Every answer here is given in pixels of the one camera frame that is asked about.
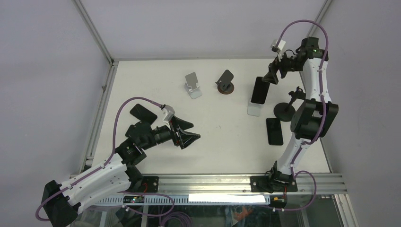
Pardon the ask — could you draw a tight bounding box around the aluminium mounting rail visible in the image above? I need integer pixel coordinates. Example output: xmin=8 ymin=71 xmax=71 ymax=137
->
xmin=145 ymin=173 xmax=347 ymax=195

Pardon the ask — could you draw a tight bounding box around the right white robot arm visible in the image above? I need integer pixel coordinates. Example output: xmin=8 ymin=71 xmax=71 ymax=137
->
xmin=262 ymin=37 xmax=339 ymax=192

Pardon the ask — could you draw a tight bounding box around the black round-base clamp stand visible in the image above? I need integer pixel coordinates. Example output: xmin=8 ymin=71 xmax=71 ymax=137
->
xmin=273 ymin=87 xmax=306 ymax=122

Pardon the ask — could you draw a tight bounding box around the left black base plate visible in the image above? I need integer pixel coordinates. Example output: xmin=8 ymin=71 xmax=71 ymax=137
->
xmin=138 ymin=176 xmax=159 ymax=193

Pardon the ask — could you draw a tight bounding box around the silver phone stand right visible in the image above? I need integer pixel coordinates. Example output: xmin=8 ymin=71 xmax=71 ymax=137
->
xmin=247 ymin=101 xmax=263 ymax=117

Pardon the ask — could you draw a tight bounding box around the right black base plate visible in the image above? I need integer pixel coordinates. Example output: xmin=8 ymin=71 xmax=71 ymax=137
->
xmin=250 ymin=175 xmax=298 ymax=193

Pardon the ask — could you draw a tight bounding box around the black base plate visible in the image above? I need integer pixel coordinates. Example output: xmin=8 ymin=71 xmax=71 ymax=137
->
xmin=138 ymin=176 xmax=159 ymax=193
xmin=250 ymin=175 xmax=298 ymax=193

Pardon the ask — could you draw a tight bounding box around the silver phone stand left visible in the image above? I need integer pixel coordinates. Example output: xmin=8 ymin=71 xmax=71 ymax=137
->
xmin=185 ymin=72 xmax=202 ymax=99

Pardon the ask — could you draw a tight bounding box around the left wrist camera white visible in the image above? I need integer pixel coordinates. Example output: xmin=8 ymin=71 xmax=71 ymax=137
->
xmin=161 ymin=105 xmax=175 ymax=124

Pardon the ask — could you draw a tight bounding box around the white slotted cable duct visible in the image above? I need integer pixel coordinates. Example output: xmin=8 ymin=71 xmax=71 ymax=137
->
xmin=95 ymin=194 xmax=270 ymax=207

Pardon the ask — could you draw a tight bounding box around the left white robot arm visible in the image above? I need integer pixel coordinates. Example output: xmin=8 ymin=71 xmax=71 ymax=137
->
xmin=42 ymin=117 xmax=201 ymax=227

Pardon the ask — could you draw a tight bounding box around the silver phone stand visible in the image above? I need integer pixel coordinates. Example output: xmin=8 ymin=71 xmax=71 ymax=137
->
xmin=185 ymin=72 xmax=202 ymax=99
xmin=247 ymin=101 xmax=263 ymax=117

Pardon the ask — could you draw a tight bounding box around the black stand wooden base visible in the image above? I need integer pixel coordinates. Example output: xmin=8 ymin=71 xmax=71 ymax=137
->
xmin=215 ymin=70 xmax=235 ymax=95

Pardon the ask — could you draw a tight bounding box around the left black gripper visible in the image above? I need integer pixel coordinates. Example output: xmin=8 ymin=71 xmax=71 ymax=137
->
xmin=141 ymin=115 xmax=200 ymax=150

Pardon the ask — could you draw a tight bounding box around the black phone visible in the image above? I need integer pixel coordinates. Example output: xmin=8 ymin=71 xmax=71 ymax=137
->
xmin=130 ymin=104 xmax=157 ymax=124
xmin=266 ymin=118 xmax=284 ymax=146
xmin=251 ymin=77 xmax=270 ymax=105

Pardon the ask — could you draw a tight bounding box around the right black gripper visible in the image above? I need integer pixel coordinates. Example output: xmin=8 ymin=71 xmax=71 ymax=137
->
xmin=262 ymin=49 xmax=304 ymax=85

